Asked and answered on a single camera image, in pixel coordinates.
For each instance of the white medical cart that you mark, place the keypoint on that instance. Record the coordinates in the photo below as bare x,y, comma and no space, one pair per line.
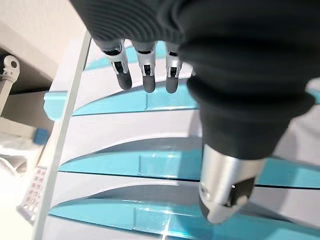
112,130

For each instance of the blue bed bracket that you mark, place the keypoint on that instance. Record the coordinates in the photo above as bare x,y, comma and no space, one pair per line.
41,136

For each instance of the white bed caster wheel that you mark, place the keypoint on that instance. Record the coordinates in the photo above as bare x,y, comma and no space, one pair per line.
11,65

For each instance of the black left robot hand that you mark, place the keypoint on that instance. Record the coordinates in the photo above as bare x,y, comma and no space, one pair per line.
237,62

